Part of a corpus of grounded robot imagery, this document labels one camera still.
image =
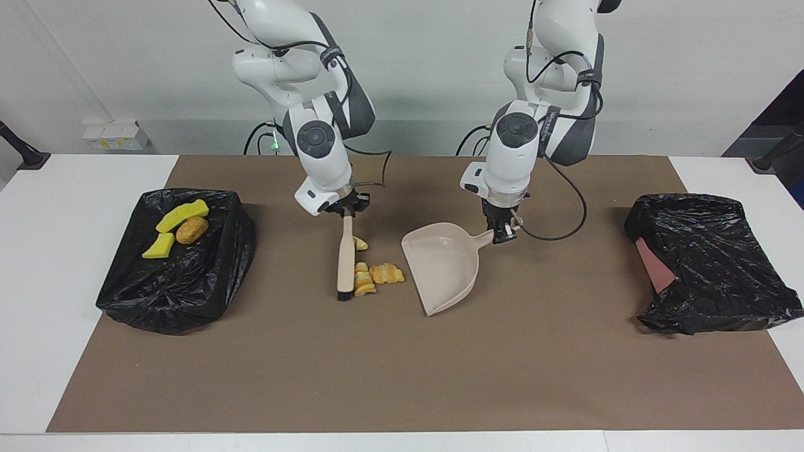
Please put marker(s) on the black stand foot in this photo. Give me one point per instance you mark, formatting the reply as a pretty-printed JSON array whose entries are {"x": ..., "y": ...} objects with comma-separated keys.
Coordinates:
[
  {"x": 769, "y": 160},
  {"x": 28, "y": 157}
]

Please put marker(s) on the pale green scraps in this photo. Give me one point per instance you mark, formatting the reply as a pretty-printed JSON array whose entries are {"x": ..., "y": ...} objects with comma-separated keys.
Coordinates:
[{"x": 386, "y": 274}]

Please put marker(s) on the black trash bag bin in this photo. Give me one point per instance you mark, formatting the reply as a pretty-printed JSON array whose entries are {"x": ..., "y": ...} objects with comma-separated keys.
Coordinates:
[{"x": 188, "y": 289}]

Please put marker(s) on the black trash bag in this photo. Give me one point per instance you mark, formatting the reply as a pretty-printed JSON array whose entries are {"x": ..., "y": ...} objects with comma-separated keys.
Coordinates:
[{"x": 722, "y": 263}]

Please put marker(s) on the brown toy bread roll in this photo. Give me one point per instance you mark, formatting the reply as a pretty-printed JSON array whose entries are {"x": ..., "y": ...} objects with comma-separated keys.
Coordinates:
[{"x": 192, "y": 230}]

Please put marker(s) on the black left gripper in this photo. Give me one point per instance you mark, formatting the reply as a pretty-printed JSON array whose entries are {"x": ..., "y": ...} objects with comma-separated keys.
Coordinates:
[{"x": 501, "y": 215}]

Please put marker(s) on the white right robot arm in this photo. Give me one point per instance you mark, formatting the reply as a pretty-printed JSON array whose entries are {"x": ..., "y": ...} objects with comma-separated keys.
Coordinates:
[{"x": 317, "y": 144}]

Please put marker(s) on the pink bin box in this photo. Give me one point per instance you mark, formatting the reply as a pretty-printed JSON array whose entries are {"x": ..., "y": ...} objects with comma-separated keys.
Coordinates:
[{"x": 656, "y": 270}]

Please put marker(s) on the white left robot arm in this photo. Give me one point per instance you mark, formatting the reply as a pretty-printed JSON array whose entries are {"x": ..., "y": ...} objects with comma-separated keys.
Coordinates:
[{"x": 515, "y": 138}]

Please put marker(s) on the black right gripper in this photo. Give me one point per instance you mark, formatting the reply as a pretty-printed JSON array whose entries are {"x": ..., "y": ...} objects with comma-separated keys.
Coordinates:
[{"x": 355, "y": 201}]

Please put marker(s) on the beige hand brush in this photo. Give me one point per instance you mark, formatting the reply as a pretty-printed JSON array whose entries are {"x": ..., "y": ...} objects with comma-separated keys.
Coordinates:
[{"x": 345, "y": 257}]

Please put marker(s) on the white wall socket box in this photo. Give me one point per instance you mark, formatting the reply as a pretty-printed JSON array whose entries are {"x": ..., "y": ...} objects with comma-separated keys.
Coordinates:
[{"x": 116, "y": 137}]

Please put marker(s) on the brown table mat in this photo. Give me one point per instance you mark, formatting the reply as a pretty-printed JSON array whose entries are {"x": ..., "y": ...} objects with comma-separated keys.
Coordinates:
[{"x": 402, "y": 389}]

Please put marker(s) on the yellow sponge piece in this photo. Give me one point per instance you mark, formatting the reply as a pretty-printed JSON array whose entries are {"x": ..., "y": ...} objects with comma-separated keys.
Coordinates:
[
  {"x": 159, "y": 246},
  {"x": 198, "y": 208},
  {"x": 171, "y": 220}
]

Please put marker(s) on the beige plastic dustpan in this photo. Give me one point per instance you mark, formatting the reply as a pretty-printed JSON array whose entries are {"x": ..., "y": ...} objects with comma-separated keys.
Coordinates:
[{"x": 440, "y": 270}]

